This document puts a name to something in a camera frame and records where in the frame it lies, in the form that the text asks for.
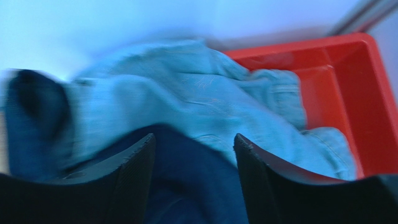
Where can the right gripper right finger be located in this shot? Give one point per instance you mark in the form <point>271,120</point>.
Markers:
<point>278,192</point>

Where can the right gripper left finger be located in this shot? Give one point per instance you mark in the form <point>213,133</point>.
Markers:
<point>113,191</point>

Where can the dark blue denim skirt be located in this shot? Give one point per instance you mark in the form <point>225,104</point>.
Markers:
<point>190,183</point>

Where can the light blue denim skirt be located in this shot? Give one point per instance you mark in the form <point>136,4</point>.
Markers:
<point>205,95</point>

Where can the red plastic bin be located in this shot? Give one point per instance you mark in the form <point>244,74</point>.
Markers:
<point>343,85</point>

